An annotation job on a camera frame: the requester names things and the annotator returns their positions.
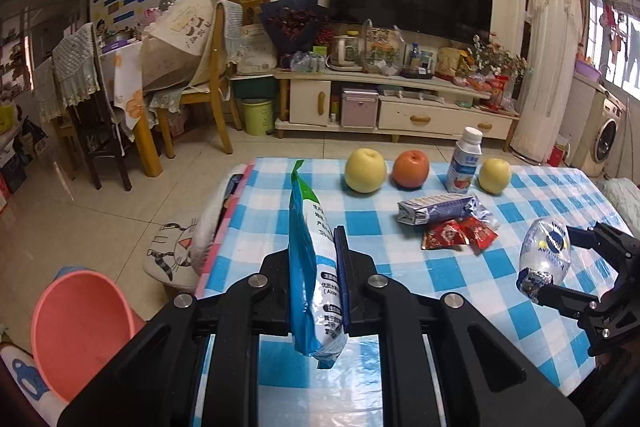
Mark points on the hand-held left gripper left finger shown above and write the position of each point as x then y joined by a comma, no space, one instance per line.
275,307

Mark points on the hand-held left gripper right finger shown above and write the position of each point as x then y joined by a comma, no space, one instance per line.
342,277

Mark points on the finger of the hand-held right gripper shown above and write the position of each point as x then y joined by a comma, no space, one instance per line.
565,299
597,238

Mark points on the blue cartoon print packet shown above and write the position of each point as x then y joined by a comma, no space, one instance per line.
310,267

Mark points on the clear plastic wrapper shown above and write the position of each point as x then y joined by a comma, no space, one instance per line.
545,252

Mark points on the pink plastic bin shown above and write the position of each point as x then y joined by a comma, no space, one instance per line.
75,332

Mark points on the blue checked tablecloth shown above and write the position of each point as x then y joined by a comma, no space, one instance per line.
500,279

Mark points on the washing machine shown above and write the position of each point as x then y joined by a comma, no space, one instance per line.
602,132

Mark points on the large yellow apple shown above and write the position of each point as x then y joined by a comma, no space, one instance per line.
365,170

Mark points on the purple and silver wrapper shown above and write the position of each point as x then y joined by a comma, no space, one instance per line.
435,209

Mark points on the small yellow apple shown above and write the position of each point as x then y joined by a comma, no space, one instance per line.
495,175

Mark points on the cat print cushion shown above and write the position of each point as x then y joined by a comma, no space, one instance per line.
167,252

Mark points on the red apple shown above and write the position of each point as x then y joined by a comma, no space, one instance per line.
411,169

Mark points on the white yogurt bottle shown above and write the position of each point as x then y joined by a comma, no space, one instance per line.
465,162

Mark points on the purple plastic basin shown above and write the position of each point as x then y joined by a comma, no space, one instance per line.
587,71

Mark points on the pink metal case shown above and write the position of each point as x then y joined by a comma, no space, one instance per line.
360,108

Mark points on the red bag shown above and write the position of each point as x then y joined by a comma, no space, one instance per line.
499,92

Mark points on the cream television cabinet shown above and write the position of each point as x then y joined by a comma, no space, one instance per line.
400,107

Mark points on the green waste bin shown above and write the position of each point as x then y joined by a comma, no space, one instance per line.
257,117

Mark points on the lace covered air conditioner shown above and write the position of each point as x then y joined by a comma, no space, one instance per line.
547,57

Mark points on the blue grey stool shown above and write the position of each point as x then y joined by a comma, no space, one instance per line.
75,272

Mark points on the dried flower bunch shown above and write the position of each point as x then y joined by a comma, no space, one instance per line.
497,57

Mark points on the dark green basin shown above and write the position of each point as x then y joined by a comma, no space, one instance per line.
255,88

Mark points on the pack of small bottles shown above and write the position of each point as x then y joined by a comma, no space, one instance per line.
307,62

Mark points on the yellow snack bag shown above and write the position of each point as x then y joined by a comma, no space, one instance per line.
450,64

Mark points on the small blue and white bottle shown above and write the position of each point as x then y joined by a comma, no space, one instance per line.
416,54

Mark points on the white sack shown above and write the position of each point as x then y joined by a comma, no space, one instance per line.
256,52

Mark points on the dark wooden chair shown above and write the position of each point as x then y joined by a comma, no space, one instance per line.
95,132

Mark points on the dark wrapped flower bouquet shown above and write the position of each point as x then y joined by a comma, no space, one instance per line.
295,24

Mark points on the orange print table cloth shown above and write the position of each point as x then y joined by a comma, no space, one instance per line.
127,92

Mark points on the white and blue cloth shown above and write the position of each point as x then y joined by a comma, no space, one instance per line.
25,382

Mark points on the grey knitted chair cover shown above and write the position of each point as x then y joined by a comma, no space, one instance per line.
230,24

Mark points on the cream cartoon print cloth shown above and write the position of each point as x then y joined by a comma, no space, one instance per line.
177,37

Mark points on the grey lace chair cover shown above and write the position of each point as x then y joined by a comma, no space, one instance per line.
75,62

